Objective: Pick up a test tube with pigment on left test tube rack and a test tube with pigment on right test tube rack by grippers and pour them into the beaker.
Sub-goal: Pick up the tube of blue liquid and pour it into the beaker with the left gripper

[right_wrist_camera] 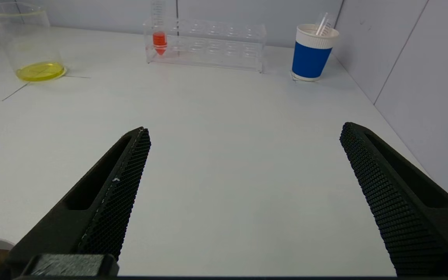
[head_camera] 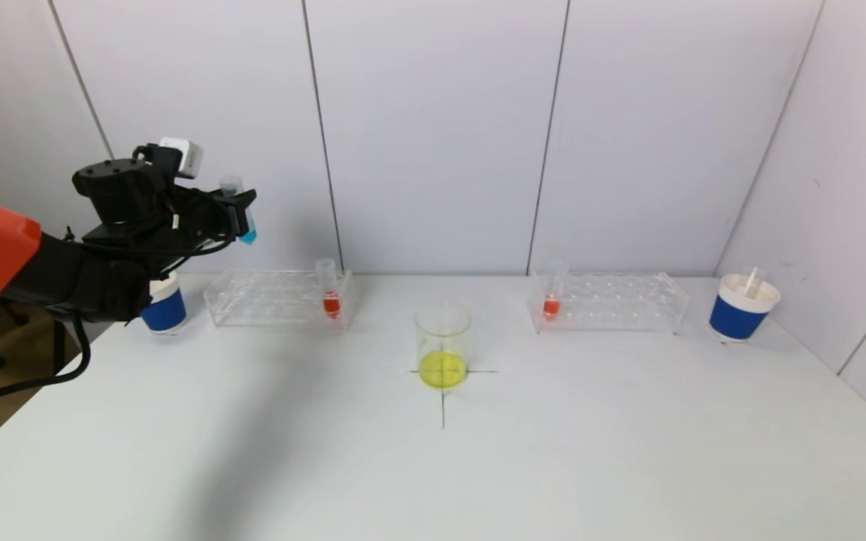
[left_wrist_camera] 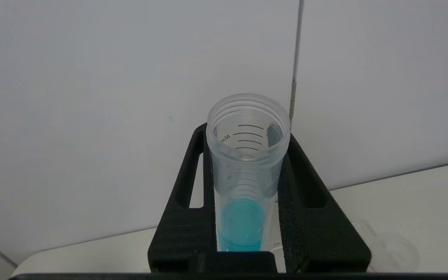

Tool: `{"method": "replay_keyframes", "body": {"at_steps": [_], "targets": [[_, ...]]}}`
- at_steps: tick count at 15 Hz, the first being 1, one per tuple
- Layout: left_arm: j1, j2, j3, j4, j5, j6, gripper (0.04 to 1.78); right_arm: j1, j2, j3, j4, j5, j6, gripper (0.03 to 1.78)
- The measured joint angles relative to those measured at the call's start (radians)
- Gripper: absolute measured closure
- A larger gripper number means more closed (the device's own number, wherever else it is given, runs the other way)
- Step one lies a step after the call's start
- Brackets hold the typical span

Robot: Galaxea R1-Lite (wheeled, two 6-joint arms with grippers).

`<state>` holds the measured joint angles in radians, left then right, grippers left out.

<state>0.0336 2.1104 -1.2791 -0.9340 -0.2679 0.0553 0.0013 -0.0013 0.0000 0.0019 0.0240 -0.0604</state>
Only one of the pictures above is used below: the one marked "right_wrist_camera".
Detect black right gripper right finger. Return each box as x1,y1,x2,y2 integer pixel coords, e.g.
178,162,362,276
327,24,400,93
339,122,448,277

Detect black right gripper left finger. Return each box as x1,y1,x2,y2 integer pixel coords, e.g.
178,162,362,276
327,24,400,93
7,127,151,262

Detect test tube with yellow liquid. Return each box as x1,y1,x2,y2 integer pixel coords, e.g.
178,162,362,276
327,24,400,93
315,12,334,37

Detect clear glass beaker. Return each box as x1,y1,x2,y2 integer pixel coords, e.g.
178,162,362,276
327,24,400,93
0,3,67,82

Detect test tube with red liquid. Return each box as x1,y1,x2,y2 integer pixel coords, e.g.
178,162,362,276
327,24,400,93
151,0,168,56

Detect blue and white paper cup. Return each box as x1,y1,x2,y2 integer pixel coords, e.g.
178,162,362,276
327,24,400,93
291,24,340,82

